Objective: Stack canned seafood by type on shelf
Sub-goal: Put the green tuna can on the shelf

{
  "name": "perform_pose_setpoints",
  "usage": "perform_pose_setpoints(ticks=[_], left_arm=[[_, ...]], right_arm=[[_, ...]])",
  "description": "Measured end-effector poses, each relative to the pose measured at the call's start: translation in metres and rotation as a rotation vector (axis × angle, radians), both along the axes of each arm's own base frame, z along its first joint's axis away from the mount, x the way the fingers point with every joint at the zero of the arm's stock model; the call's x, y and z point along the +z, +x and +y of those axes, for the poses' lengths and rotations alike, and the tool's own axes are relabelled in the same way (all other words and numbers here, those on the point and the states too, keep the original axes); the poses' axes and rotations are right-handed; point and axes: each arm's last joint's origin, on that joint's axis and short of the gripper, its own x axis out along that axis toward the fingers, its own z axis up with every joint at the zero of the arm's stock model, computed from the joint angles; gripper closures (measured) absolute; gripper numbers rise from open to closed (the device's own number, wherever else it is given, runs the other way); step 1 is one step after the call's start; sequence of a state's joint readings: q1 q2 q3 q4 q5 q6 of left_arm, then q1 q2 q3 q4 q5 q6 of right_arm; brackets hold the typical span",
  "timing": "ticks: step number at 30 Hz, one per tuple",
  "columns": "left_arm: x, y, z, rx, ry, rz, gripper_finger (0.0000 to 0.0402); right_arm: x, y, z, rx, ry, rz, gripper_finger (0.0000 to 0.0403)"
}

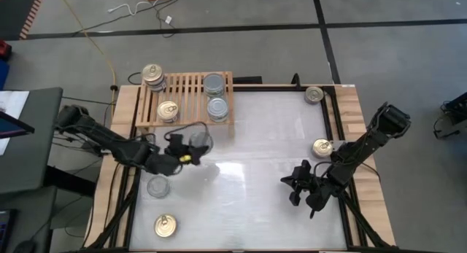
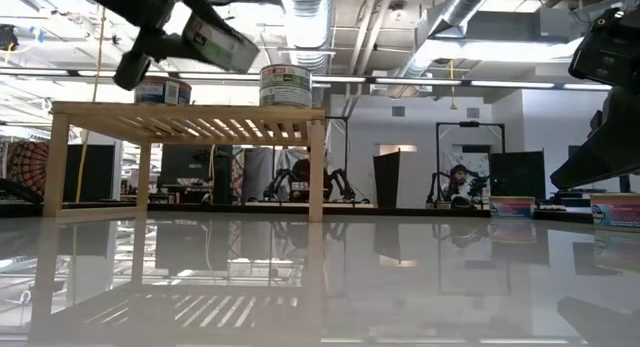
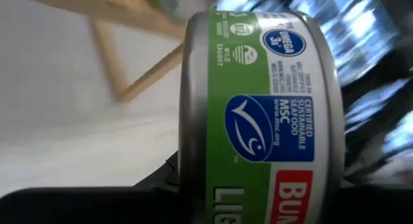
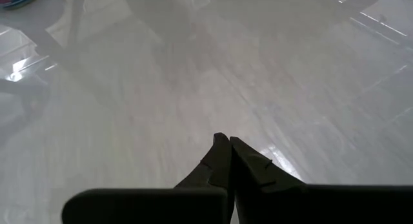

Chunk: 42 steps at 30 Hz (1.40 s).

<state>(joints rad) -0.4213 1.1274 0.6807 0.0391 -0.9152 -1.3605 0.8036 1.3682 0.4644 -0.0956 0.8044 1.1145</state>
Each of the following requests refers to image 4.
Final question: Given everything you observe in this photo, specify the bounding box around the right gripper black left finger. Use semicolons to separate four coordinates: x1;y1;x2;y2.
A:
61;132;234;224

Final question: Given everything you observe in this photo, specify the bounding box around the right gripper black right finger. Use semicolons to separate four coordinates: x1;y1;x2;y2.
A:
229;136;413;224

